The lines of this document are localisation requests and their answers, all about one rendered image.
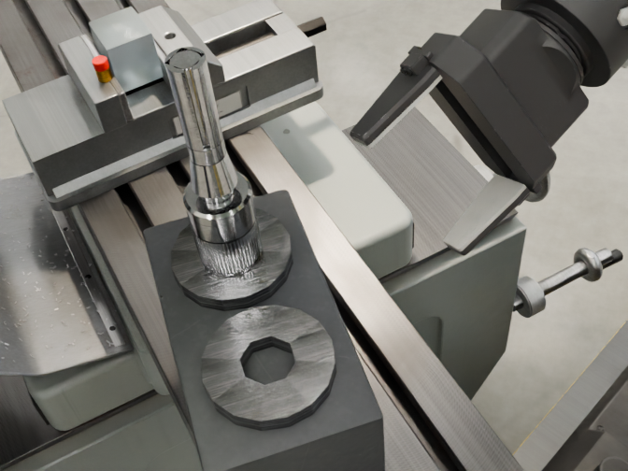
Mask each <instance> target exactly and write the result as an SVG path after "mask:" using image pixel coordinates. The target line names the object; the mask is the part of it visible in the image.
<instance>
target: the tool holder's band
mask: <svg viewBox="0 0 628 471"><path fill-rule="evenodd" d="M236 173H237V184H236V186H235V188H234V190H233V193H232V195H231V196H230V197H229V198H228V199H226V200H224V201H222V202H219V203H209V202H207V201H205V200H203V199H202V197H201V196H199V195H197V194H196V193H194V192H193V190H192V187H191V182H189V184H188V185H187V186H186V188H185V190H184V193H183V203H184V206H185V209H186V212H187V214H188V216H189V217H190V218H191V219H192V220H193V221H195V222H197V223H199V224H201V225H205V226H210V227H219V226H224V225H228V224H231V223H233V222H235V221H238V220H240V219H241V218H242V217H243V216H245V215H246V214H247V212H248V211H249V210H250V207H251V205H252V201H253V195H252V190H251V186H250V182H249V180H248V179H247V178H246V177H245V176H244V175H242V174H241V173H239V172H237V171H236Z"/></svg>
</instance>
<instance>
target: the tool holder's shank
mask: <svg viewBox="0 0 628 471"><path fill-rule="evenodd" d="M164 64H165V68H166V72H167V76H168V79H169V82H170V86H171V90H172V94H173V97H174V100H175V104H176V108H177V112H178V117H179V121H180V125H181V129H182V132H183V135H184V139H185V143H186V147H187V151H188V153H189V158H190V174H191V187H192V190H193V192H194V193H196V194H197V195H199V196H201V197H202V199H203V200H205V201H207V202H209V203H219V202H222V201H224V200H226V199H228V198H229V197H230V196H231V195H232V193H233V190H234V188H235V186H236V184H237V173H236V171H235V169H234V166H233V164H232V162H231V159H230V157H229V155H228V153H227V150H226V148H225V144H224V140H223V135H222V130H221V123H220V119H219V114H218V110H217V106H216V101H215V96H214V92H213V88H212V84H211V79H210V75H209V71H208V66H207V58H206V55H205V53H204V52H203V51H202V50H200V49H198V48H195V47H183V48H179V49H176V50H173V51H171V52H170V53H169V54H168V55H167V56H166V58H165V60H164Z"/></svg>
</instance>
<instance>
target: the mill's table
mask: <svg viewBox="0 0 628 471"><path fill-rule="evenodd" d="M158 6H163V7H168V8H170V7H169V5H168V4H167V3H166V2H165V0H0V50H1V52H2V54H3V56H4V58H5V60H6V62H7V65H8V67H9V69H10V71H11V73H12V75H13V77H14V79H15V80H16V82H17V84H18V86H19V88H20V90H21V93H23V92H25V91H28V90H30V89H33V88H34V87H37V86H40V85H42V84H45V83H47V82H50V81H52V80H55V79H58V78H61V77H63V76H66V75H68V71H67V68H66V66H65V63H64V59H63V56H62V54H61V52H60V49H59V46H58V44H59V43H62V42H65V41H66V40H69V39H72V38H74V37H77V36H83V35H87V36H88V37H89V39H90V40H91V41H92V43H93V44H94V41H93V36H92V33H91V30H90V27H89V24H88V22H89V21H94V20H96V19H99V18H102V17H104V16H106V15H109V14H111V13H114V12H117V11H119V10H122V9H125V8H127V7H133V9H134V10H135V11H136V13H137V14H139V13H141V12H144V11H147V10H149V9H152V8H155V7H158ZM94 46H95V44H94ZM95 48H96V47H95ZM224 144H225V148H226V150H227V153H228V155H229V157H230V159H231V162H232V164H233V166H234V169H235V171H237V172H239V173H241V174H242V175H244V176H245V177H246V178H247V179H248V180H249V182H250V186H251V190H252V195H253V197H257V196H260V195H264V194H267V193H272V192H276V191H279V190H287V191H288V192H289V194H290V196H291V198H292V200H293V204H294V206H295V208H296V211H297V213H298V215H299V218H300V220H301V222H302V224H303V226H304V229H305V231H306V233H307V237H308V239H309V242H310V244H311V246H312V249H313V250H314V253H315V255H316V257H317V260H318V262H319V264H320V267H321V270H322V273H323V274H324V277H325V279H326V281H327V284H328V286H329V288H330V291H331V293H332V295H333V297H334V299H335V303H336V305H337V308H338V310H339V312H340V315H341V317H342V319H343V322H344V323H345V326H346V328H347V330H348V333H349V335H350V339H351V341H352V343H353V346H354V348H355V350H356V352H357V354H358V357H359V359H360V361H361V364H362V366H363V368H364V372H365V374H366V376H367V378H368V381H369V383H370V385H371V388H372V390H373V392H374V395H375V396H376V399H377V401H378V405H379V407H380V409H381V412H382V414H383V426H384V454H385V471H524V470H523V469H522V467H521V466H520V464H519V463H518V462H517V460H516V459H515V458H514V456H513V455H512V454H511V453H510V451H509V450H508V449H507V447H506V446H505V444H504V443H503V442H502V440H501V439H500V438H499V437H498V435H497V434H496V433H495V431H494V430H493V429H492V427H491V426H490V424H488V423H487V422H486V420H485V419H484V418H483V416H482V415H481V414H480V412H479V411H478V410H477V408H476V407H475V406H474V404H473V403H472V402H471V400H470V399H469V398H468V396H467V395H466V394H465V393H464V391H463V390H462V388H461V387H460V386H459V384H458V383H457V382H456V380H455V379H454V378H453V377H452V375H451V374H450V372H449V371H448V370H447V368H446V367H445V366H444V365H443V364H442V363H441V362H440V360H439V359H438V358H437V356H436V355H435V353H434V352H433V351H432V349H431V348H430V347H429V346H428V344H427V343H426V342H425V340H424V339H423V338H422V336H421V335H420V333H419V332H418V331H417V330H416V328H415V327H414V326H413V324H412V323H411V322H410V320H409V319H408V318H407V316H406V315H405V314H404V312H403V311H402V310H401V308H400V307H399V306H398V305H397V304H396V303H395V301H394V300H393V299H392V297H391V296H390V295H389V293H388V292H387V291H386V289H385V288H384V287H383V286H382V284H381V283H380V282H379V280H378V279H377V277H376V276H375V275H374V273H373V272H372V271H371V270H370V268H369V267H368V266H367V264H366V263H365V262H364V260H363V259H362V257H361V256H360V255H359V254H358V252H357V251H356V250H355V248H354V247H353V246H352V245H351V244H350V242H349V241H348V240H347V239H346V237H345V236H344V235H343V233H342V232H341V231H340V229H339V228H338V227H337V225H336V224H335V223H334V221H333V220H332V219H331V217H330V216H329V215H328V213H327V212H326V211H325V209H324V208H323V207H322V206H321V204H320V203H319V201H318V200H317V199H316V197H315V196H314V195H313V193H312V192H311V191H310V190H309V188H308V187H307V185H306V184H305V183H304V181H303V180H301V179H300V177H299V176H298V175H297V173H296V172H295V171H294V169H293V168H292V166H291V165H290V164H289V163H288V161H287V160H286V159H285V157H284V156H283V155H282V153H281V152H280V151H279V149H278V148H277V147H276V145H275V144H274V143H273V141H272V140H271V139H270V137H269V136H268V135H267V133H266V132H265V131H264V129H263V128H262V127H261V125H259V126H257V127H254V128H252V129H250V130H248V131H246V132H244V133H241V134H239V135H237V136H233V137H231V138H228V139H226V140H224ZM190 181H191V174H190V158H189V156H188V157H185V158H183V159H181V160H178V161H176V162H174V163H172V164H169V165H167V166H164V167H162V168H160V169H157V170H155V171H153V172H150V173H148V174H147V175H144V176H142V177H140V178H136V179H134V180H132V181H129V182H127V183H125V184H122V185H121V186H119V187H116V188H114V189H112V190H110V191H107V192H105V193H101V194H99V195H97V196H95V197H93V198H91V199H88V200H86V201H84V202H82V203H79V204H77V206H78V209H79V211H80V213H81V215H82V217H83V219H84V221H85V223H86V225H87V227H88V229H89V231H90V233H91V235H92V237H93V240H94V242H95V244H96V246H97V248H98V249H99V251H100V253H101V255H102V257H103V259H104V261H105V263H106V265H107V268H108V270H109V272H110V274H111V276H112V277H113V279H114V281H115V283H116V285H117V288H118V290H119V292H120V294H121V297H122V299H123V301H124V303H125V305H126V306H127V308H128V310H129V312H130V314H131V316H132V318H133V320H134V322H135V324H136V327H137V329H138V331H139V333H140V334H141V336H142V338H143V340H144V342H145V344H146V346H147V348H148V350H149V353H150V356H151V358H152V360H153V361H154V363H155V365H156V367H157V369H158V371H159V373H160V375H161V377H162V379H163V381H164V384H165V386H166V388H167V390H168V391H169V393H170V395H171V397H172V399H173V401H174V403H175V405H176V407H177V409H178V412H179V414H180V416H181V418H182V420H183V422H184V424H185V426H186V428H187V430H188V432H189V434H190V436H191V438H192V440H193V443H194V445H195V446H196V444H195V440H194V436H193V429H192V426H191V422H190V418H189V414H188V410H187V407H186V403H185V399H184V395H183V391H182V388H181V384H180V381H179V377H178V370H177V367H176V363H175V359H174V355H173V351H172V348H171V344H170V340H169V336H168V332H167V329H166V325H165V321H164V314H163V311H162V307H161V303H160V299H159V295H158V292H157V288H156V284H155V280H154V276H153V274H152V270H151V266H150V259H149V255H148V252H147V248H146V244H145V240H144V236H143V233H144V230H145V229H147V228H150V227H153V226H156V225H160V224H163V223H166V222H170V221H175V220H178V219H182V218H185V217H188V216H187V212H186V209H185V206H184V203H183V193H184V190H185V188H186V186H187V185H188V184H189V182H190Z"/></svg>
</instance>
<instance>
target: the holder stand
mask: <svg viewBox="0 0 628 471"><path fill-rule="evenodd" d="M253 200H254V205H255V209H256V214H257V220H258V224H259V229H260V234H261V239H262V243H263V253H262V256H261V258H260V260H259V261H258V263H257V264H256V265H255V266H254V267H253V268H251V269H250V270H248V271H247V272H244V273H242V274H239V275H235V276H229V277H226V276H219V275H215V274H213V273H211V272H209V271H208V270H206V269H205V268H204V267H203V265H202V263H201V261H200V258H199V254H198V251H197V247H196V245H195V242H194V238H193V232H192V229H191V225H190V223H189V219H188V217H185V218H182V219H178V220H175V221H170V222H166V223H163V224H160V225H156V226H153V227H150V228H147V229H145V230H144V233H143V236H144V240H145V244H146V248H147V252H148V255H149V259H150V266H151V270H152V274H153V276H154V280H155V284H156V288H157V292H158V295H159V299H160V303H161V307H162V311H163V314H164V321H165V325H166V329H167V332H168V336H169V340H170V344H171V348H172V351H173V355H174V359H175V363H176V367H177V370H178V377H179V381H180V384H181V388H182V391H183V395H184V399H185V403H186V407H187V410H188V414H189V418H190V422H191V426H192V429H193V436H194V440H195V444H196V447H197V451H198V455H199V459H200V463H201V466H202V470H203V471H385V454H384V426H383V414H382V412H381V409H380V407H379V405H378V401H377V399H376V396H375V395H374V392H373V390H372V388H371V385H370V383H369V381H368V378H367V376H366V374H365V372H364V368H363V366H362V364H361V361H360V359H359V357H358V354H357V352H356V350H355V348H354V346H353V343H352V341H351V339H350V335H349V333H348V330H347V328H346V326H345V323H344V322H343V319H342V317H341V315H340V312H339V310H338V308H337V305H336V303H335V299H334V297H333V295H332V293H331V291H330V288H329V286H328V284H327V281H326V279H325V277H324V274H323V273H322V270H321V267H320V264H319V262H318V260H317V257H316V255H315V253H314V250H313V249H312V246H311V244H310V242H309V239H308V237H307V233H306V231H305V229H304V226H303V224H302V222H301V220H300V218H299V215H298V213H297V211H296V208H295V206H294V204H293V200H292V198H291V196H290V194H289V192H288V191H287V190H279V191H276V192H272V193H267V194H264V195H260V196H257V197H253Z"/></svg>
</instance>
